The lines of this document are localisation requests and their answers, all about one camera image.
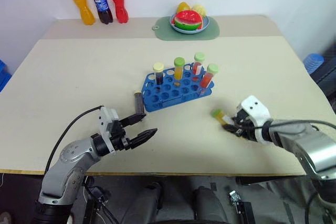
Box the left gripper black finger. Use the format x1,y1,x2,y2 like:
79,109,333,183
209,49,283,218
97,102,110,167
119,113,147,128
130,128,158,149

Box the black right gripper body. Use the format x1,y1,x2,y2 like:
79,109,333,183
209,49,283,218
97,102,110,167
234,109,257,140

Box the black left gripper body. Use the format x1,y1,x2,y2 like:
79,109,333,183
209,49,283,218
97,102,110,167
110,120,132,152

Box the yellow test tube green cap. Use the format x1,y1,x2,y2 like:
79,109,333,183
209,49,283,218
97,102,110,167
211,108,233,128

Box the dark test tube cream cap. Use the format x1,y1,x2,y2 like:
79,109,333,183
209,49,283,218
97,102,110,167
152,62,165,87
133,90,145,115

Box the blue test tube rack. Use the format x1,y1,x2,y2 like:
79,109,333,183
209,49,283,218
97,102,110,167
141,62,215,113

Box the red test tube green cap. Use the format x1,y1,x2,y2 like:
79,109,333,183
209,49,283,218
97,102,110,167
199,63,219,97
192,52,206,77

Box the orange test tube green cap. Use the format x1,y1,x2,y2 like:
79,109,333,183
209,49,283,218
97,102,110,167
173,57,186,81

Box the dark rounded robot leg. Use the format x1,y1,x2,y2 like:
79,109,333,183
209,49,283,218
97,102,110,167
123,181,169,224
192,185,229,224

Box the black clamp with silver latch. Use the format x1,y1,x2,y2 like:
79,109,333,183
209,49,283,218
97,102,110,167
227,189,256,224

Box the green silicone mat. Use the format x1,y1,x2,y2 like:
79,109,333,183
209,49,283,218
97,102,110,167
152,15,221,42

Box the blue stacked stools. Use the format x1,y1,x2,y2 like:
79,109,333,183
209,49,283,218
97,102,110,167
302,53,325,75

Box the black plastic crate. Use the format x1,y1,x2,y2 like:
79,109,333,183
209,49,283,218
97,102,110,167
309,48,336,106

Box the light blue plate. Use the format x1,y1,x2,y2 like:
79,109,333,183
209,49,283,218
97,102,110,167
170,14,211,35

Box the toy watermelon slice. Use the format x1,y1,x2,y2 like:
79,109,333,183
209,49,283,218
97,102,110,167
174,9,204,31

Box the pale yellow toy lemon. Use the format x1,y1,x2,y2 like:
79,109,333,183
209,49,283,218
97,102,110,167
191,3,208,18

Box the yellow toy mango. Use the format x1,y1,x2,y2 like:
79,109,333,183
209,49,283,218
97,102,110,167
176,1,192,15

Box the blue plastic crate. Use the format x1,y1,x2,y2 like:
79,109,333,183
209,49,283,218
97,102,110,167
0,59,13,92

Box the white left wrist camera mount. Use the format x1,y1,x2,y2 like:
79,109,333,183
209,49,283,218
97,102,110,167
98,106,119,154

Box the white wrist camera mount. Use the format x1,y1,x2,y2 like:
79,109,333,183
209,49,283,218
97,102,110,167
98,106,119,154
236,95,272,145

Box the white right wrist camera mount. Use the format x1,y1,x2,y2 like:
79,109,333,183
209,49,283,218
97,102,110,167
236,95,272,145

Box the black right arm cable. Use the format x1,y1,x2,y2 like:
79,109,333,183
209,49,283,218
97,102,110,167
251,119,336,131

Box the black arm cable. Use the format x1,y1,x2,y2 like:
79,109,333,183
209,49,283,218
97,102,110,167
251,119,336,131
44,105,104,174

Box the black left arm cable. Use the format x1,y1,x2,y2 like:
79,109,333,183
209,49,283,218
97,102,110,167
44,105,104,174

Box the black bundle of cables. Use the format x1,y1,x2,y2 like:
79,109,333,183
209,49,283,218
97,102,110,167
80,176,119,224

